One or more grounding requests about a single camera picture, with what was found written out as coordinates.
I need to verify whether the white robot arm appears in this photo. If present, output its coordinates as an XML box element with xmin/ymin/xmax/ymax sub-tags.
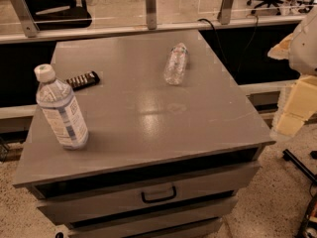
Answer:
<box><xmin>267</xmin><ymin>7</ymin><xmax>317</xmax><ymax>141</ymax></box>

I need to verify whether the clear plastic bottle lying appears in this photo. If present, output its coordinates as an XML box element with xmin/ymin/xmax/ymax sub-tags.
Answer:
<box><xmin>163</xmin><ymin>43</ymin><xmax>188</xmax><ymax>85</ymax></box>

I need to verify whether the blue label plastic bottle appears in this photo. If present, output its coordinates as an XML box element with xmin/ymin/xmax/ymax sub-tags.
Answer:
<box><xmin>34</xmin><ymin>63</ymin><xmax>88</xmax><ymax>150</ymax></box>

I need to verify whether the grey drawer cabinet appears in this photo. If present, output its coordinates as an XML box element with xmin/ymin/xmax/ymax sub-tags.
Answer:
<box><xmin>14</xmin><ymin>31</ymin><xmax>270</xmax><ymax>238</ymax></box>

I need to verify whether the black remote control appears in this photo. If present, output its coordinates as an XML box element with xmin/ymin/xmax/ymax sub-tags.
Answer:
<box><xmin>66</xmin><ymin>71</ymin><xmax>100</xmax><ymax>91</ymax></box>

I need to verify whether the black stand leg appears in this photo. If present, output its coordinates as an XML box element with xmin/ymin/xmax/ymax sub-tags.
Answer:
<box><xmin>282</xmin><ymin>149</ymin><xmax>317</xmax><ymax>184</ymax></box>

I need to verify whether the black office chair left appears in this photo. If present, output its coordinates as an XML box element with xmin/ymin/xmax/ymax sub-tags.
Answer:
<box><xmin>25</xmin><ymin>0</ymin><xmax>92</xmax><ymax>31</ymax></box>

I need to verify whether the black drawer handle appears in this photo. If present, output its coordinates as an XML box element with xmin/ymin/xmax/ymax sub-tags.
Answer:
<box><xmin>141</xmin><ymin>185</ymin><xmax>177</xmax><ymax>204</ymax></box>

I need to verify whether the metal railing post right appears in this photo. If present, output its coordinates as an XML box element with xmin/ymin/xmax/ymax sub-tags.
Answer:
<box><xmin>217</xmin><ymin>0</ymin><xmax>234</xmax><ymax>25</ymax></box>

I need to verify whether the metal railing post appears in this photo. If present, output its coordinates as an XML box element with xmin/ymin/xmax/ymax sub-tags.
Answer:
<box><xmin>217</xmin><ymin>0</ymin><xmax>234</xmax><ymax>25</ymax></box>
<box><xmin>146</xmin><ymin>0</ymin><xmax>157</xmax><ymax>30</ymax></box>
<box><xmin>10</xmin><ymin>0</ymin><xmax>39</xmax><ymax>38</ymax></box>

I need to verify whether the metal railing post middle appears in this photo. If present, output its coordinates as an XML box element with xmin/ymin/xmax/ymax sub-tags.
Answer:
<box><xmin>146</xmin><ymin>0</ymin><xmax>157</xmax><ymax>30</ymax></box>

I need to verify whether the black cable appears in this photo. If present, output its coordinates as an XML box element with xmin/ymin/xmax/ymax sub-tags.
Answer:
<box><xmin>197</xmin><ymin>14</ymin><xmax>260</xmax><ymax>79</ymax></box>

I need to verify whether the metal railing post left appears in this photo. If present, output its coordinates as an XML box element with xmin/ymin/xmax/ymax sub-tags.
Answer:
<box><xmin>10</xmin><ymin>0</ymin><xmax>39</xmax><ymax>38</ymax></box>

